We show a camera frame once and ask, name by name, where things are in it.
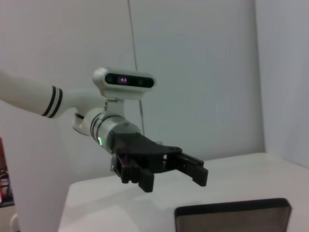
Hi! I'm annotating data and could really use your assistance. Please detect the black glasses case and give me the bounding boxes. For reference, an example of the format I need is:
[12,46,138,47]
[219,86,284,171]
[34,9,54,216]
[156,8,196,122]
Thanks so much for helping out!
[174,197,292,232]

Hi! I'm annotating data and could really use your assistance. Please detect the thin dark wall cable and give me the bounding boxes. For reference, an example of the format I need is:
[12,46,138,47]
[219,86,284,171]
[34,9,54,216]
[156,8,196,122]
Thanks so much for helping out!
[127,0,146,136]

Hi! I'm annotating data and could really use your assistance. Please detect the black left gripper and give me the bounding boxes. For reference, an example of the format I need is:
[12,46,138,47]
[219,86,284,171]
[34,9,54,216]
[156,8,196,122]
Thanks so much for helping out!
[108,131,209,193]

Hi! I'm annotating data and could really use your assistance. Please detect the dark cluttered shelf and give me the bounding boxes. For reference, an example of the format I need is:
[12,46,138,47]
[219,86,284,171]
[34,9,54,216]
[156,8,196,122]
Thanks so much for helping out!
[0,136,14,207]

